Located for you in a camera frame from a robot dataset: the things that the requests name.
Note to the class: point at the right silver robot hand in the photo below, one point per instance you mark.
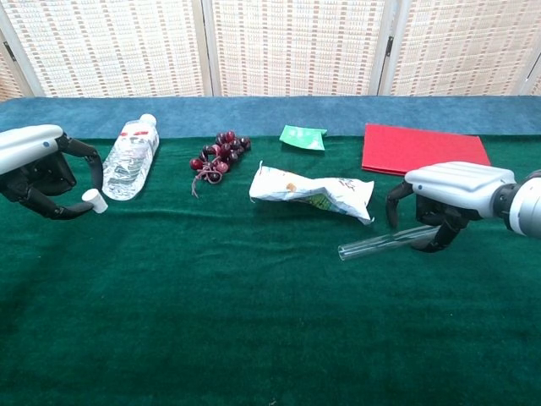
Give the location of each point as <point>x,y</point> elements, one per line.
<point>460,182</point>

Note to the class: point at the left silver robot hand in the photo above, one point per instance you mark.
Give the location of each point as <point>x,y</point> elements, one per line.
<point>25,146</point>

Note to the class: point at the white stopper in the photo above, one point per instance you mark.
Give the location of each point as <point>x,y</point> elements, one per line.
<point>98,201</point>

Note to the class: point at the transparent glass test tube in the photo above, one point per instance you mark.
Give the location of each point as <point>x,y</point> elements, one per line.
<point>372,247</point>

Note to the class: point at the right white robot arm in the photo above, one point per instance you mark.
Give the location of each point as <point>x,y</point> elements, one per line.
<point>526,207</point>

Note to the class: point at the red book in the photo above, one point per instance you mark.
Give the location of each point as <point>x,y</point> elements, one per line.
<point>414,148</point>

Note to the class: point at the clear plastic water bottle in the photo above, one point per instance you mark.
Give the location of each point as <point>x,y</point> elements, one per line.
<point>129,160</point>

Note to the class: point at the crumpled white snack bag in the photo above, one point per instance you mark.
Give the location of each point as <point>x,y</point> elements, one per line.
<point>296,190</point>

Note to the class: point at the small green snack packet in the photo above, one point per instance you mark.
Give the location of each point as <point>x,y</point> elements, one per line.
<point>300,137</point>

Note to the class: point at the dark red grape bunch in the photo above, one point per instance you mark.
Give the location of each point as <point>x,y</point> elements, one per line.
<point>224,150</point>

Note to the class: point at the woven bamboo folding screen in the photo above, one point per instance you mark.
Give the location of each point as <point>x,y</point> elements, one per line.
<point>296,42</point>

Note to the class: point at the blue table cloth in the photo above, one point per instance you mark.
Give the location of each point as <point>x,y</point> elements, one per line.
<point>253,114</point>

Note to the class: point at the dark green velvet cloth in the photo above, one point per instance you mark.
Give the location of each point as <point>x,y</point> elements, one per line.
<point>253,317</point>

